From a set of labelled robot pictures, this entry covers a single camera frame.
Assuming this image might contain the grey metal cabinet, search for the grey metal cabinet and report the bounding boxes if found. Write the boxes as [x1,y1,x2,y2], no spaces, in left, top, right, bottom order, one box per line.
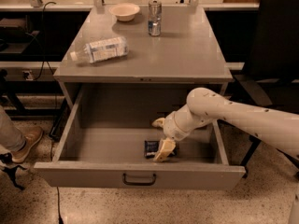
[54,6,232,105]

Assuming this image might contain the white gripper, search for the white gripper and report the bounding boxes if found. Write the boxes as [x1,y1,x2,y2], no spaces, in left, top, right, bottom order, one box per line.
[151,105,212,162]

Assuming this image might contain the beige paper bowl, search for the beige paper bowl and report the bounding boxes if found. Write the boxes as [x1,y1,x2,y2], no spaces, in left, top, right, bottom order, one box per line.
[109,3,140,22]

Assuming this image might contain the clear plastic water bottle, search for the clear plastic water bottle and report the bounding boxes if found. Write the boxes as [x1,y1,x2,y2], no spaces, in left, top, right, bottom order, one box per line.
[70,36,129,63]

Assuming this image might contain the open grey drawer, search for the open grey drawer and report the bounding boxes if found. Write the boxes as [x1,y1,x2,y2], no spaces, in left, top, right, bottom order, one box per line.
[35,84,245,189]

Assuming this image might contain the silver drink can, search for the silver drink can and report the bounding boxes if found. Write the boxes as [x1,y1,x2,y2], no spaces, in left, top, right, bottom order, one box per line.
[148,0,162,36]

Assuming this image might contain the blue rxbar blueberry wrapper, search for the blue rxbar blueberry wrapper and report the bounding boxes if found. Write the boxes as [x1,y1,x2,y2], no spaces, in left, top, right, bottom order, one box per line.
[143,139,178,159]

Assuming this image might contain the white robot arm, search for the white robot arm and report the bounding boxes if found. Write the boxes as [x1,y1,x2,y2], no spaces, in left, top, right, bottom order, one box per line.
[152,88,299,161]

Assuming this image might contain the grey trouser leg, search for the grey trouser leg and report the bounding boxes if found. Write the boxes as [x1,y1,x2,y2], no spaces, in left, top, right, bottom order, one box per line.
[0,106,25,152]

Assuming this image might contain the wall power outlet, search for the wall power outlet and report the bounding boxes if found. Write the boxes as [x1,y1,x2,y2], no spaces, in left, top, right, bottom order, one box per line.
[23,70,34,81]

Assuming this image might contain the black drawer handle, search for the black drawer handle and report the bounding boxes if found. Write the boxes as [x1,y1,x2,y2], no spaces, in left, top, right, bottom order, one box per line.
[122,174,156,187]

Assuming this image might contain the black power cable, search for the black power cable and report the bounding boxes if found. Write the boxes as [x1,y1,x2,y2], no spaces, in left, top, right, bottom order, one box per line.
[24,1,64,224]

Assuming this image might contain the black office chair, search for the black office chair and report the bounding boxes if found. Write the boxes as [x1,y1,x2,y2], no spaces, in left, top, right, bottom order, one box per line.
[217,0,299,180]

